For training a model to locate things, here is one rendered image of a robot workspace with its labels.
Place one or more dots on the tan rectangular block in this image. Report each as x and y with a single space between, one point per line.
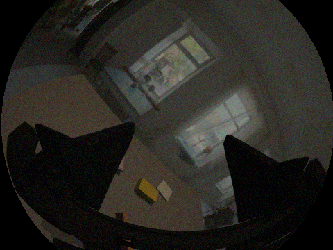
121 165

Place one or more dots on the olive yellow rectangular block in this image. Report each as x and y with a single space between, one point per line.
146 190

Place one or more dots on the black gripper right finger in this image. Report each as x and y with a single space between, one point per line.
256 177

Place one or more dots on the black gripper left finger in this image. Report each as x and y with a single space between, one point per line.
91 160

